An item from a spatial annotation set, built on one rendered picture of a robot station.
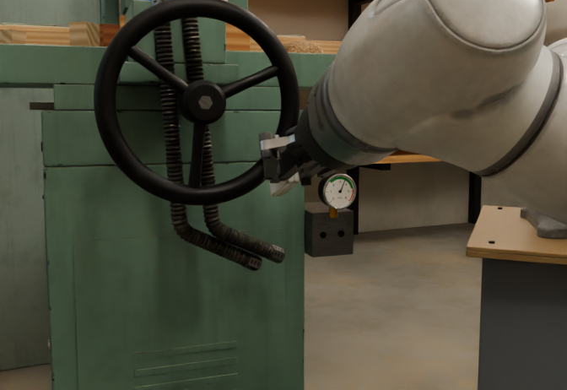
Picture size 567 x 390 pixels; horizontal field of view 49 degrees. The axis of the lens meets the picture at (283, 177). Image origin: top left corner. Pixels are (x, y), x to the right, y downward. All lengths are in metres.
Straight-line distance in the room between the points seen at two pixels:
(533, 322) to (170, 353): 0.59
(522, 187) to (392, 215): 3.79
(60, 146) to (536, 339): 0.77
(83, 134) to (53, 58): 0.13
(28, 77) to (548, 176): 0.80
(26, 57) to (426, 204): 3.62
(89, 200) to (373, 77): 0.71
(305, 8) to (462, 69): 3.55
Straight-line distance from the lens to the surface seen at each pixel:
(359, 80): 0.42
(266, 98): 1.08
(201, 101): 0.85
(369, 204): 4.13
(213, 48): 0.97
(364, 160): 0.52
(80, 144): 1.04
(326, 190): 1.06
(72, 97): 1.04
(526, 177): 0.45
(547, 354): 0.97
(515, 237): 0.96
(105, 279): 1.07
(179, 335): 1.12
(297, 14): 3.88
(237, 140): 1.07
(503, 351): 0.97
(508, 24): 0.38
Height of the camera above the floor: 0.80
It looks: 6 degrees down
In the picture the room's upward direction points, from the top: straight up
